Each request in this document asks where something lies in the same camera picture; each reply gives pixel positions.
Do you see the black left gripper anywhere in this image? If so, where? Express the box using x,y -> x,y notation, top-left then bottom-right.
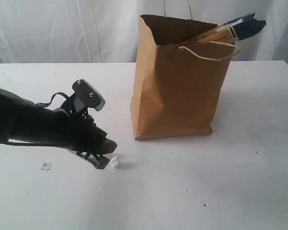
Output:
38,107 -> 117,170

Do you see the white ball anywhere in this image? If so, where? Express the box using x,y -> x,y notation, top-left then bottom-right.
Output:
110,156 -> 122,169

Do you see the brown paper bag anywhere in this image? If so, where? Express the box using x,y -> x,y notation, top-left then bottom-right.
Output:
130,14 -> 235,140

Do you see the spaghetti pasta package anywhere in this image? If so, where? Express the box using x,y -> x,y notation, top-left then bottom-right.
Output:
180,13 -> 266,44

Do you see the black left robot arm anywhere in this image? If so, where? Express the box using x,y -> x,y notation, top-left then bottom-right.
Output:
0,88 -> 117,170

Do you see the white backdrop curtain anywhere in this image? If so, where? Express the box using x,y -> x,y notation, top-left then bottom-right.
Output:
0,0 -> 288,63

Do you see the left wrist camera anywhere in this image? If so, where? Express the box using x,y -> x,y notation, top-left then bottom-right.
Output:
61,79 -> 106,114

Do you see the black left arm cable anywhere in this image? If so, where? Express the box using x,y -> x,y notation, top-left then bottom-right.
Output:
36,92 -> 70,108

